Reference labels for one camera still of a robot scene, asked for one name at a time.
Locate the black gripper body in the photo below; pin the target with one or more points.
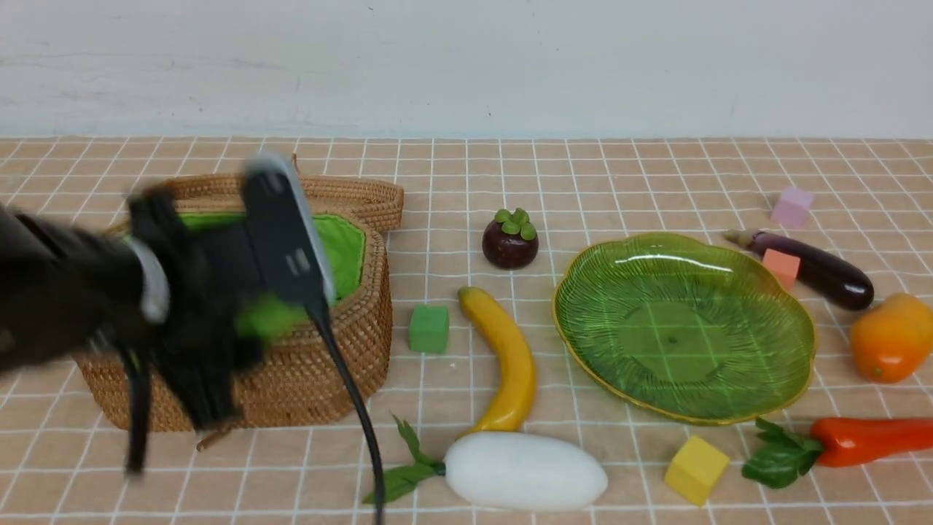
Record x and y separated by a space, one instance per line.
196 347

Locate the yellow banana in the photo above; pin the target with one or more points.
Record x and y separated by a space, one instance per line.
514 399

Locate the dark purple mangosteen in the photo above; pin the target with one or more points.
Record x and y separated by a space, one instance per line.
511 240

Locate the white radish with leaves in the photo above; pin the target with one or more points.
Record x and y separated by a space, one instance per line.
505 470

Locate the dark purple eggplant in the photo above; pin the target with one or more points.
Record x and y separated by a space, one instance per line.
836 280

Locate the orange carrot with leaves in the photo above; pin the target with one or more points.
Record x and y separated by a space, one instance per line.
833 442

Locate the orange mango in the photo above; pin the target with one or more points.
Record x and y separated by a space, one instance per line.
891 341

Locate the green bitter gourd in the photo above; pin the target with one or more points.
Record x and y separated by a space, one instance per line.
268 317

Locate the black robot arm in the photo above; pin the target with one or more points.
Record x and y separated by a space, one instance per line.
62 285

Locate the woven wicker basket green lining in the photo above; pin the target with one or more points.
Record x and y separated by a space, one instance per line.
298 385

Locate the woven wicker basket lid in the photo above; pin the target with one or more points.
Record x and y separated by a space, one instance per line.
370 203

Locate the green foam cube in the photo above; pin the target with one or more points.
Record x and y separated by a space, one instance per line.
428 330

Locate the green glass leaf plate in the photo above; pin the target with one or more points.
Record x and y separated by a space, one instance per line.
691 331

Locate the yellow foam cube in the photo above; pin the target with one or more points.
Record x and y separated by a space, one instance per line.
695 470

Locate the salmon foam cube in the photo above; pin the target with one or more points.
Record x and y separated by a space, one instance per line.
783 266

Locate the pink foam cube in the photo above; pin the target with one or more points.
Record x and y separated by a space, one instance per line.
792 208

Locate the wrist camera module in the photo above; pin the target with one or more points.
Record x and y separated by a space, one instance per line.
288 247

